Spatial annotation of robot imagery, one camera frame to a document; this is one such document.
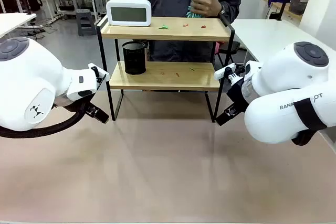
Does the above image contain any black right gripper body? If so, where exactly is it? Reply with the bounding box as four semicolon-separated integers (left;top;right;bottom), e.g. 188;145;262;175
226;81;249;112

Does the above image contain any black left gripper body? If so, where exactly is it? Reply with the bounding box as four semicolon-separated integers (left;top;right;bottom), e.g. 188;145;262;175
77;100;97;116

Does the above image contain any black mesh pen holder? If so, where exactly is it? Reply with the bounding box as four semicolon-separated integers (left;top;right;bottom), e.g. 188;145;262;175
122;41;147;76

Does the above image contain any white digital clock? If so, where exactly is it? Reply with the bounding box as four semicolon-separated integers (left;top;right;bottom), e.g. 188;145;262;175
106;0;153;27

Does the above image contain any person's left forearm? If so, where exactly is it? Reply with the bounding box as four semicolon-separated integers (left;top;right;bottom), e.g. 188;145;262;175
219;0;242;25

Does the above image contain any person's left hand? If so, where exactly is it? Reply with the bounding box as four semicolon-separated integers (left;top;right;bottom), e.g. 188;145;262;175
190;0;223;18

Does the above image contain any black office chair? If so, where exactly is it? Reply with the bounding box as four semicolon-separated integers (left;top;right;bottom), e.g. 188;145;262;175
216;41;241;74

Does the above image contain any grey plastic step stool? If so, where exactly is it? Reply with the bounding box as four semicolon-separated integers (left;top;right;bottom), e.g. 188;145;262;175
76;8;97;37

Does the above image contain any wooden bench table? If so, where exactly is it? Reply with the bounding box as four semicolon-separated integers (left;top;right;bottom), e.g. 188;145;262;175
262;0;304;22

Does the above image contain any grey mesh basket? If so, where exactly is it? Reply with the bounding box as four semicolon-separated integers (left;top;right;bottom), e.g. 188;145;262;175
289;0;308;16

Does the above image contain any white side table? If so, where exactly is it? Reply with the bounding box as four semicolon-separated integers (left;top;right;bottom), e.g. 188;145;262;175
0;13;37;39

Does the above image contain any black backpack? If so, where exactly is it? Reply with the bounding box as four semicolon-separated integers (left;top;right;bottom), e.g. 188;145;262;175
26;0;43;12

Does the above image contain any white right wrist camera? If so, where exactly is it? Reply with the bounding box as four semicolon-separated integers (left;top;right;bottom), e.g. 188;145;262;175
214;62;245;86

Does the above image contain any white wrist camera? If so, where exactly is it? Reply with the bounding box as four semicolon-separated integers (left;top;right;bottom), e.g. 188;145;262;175
88;62;110;90
214;62;245;86

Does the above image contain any black sleeved left arm cable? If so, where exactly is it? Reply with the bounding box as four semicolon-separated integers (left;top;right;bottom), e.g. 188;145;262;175
0;100;91;138

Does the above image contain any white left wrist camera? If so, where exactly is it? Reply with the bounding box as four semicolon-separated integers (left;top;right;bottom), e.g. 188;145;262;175
88;62;110;90

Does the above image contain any black strap on right arm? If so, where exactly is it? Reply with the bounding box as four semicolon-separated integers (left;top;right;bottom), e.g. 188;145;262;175
293;98;328;132

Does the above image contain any black floor cable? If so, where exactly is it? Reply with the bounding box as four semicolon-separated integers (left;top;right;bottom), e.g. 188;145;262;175
22;18;57;41

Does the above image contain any two-tier wooden black-frame shelf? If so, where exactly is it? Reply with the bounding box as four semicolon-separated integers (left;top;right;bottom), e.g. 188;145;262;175
96;11;235;123

